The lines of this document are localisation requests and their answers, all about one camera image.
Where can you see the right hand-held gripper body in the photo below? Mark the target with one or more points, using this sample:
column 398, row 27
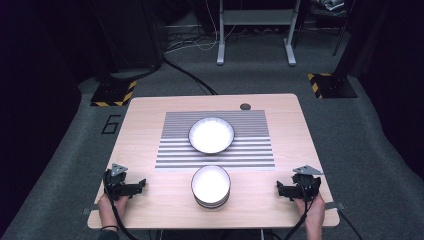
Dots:
column 306, row 185

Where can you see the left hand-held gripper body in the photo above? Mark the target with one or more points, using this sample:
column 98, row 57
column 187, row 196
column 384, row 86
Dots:
column 116, row 185

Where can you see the person's left hand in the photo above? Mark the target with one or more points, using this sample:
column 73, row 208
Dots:
column 110, row 208

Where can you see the person's right hand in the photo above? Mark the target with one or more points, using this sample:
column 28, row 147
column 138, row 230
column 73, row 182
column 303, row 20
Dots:
column 311, row 211

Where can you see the grey striped placemat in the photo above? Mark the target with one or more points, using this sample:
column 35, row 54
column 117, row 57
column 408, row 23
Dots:
column 253, row 156

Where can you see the black wristband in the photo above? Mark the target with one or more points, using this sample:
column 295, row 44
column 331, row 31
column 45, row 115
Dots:
column 109, row 228

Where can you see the stack of white bowls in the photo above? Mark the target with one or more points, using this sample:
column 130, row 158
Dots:
column 210, row 185

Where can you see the white plate with dark rim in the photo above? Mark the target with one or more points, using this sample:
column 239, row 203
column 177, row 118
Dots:
column 211, row 135

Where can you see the black stand base hazard tape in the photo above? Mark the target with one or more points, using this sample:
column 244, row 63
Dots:
column 113, row 93
column 331, row 86

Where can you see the grey metal table bracket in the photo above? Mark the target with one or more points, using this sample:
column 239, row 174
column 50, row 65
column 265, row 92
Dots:
column 89, row 210
column 335, row 205

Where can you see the white metal desk frame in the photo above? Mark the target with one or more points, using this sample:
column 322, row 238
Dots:
column 256, row 16

